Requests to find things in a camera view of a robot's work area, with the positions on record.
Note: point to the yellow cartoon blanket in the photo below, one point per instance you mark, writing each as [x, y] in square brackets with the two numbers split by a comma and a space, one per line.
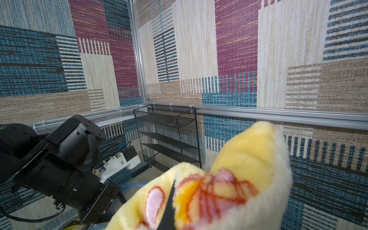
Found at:
[247, 188]

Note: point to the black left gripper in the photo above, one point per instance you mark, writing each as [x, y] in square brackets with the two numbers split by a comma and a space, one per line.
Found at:
[96, 202]

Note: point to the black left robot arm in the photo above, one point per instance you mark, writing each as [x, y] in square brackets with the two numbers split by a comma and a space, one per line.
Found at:
[76, 142]

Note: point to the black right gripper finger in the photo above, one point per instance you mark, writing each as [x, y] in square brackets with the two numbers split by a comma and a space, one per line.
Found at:
[167, 222]

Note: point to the black wire mesh shelf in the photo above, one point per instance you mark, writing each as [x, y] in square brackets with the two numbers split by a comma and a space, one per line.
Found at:
[170, 135]

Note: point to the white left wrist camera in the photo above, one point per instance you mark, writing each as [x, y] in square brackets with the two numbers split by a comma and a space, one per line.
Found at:
[126, 159]

